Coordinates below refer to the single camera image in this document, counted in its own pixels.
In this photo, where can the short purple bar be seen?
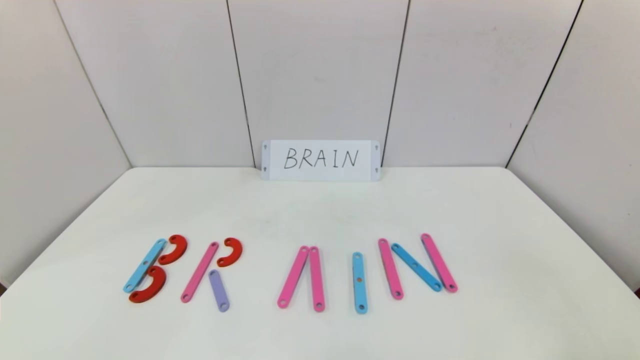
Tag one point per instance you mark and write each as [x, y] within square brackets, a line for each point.
[219, 291]

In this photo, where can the red curved piece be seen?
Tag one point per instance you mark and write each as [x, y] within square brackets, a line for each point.
[157, 291]
[238, 251]
[181, 249]

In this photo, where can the blue bar with middle hole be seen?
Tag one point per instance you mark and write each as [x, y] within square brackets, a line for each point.
[139, 275]
[360, 292]

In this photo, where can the pink bar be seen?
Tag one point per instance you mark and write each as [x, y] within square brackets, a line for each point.
[201, 272]
[391, 270]
[293, 277]
[439, 263]
[317, 280]

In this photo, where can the white card reading BRAIN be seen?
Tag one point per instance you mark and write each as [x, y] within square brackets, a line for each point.
[300, 172]

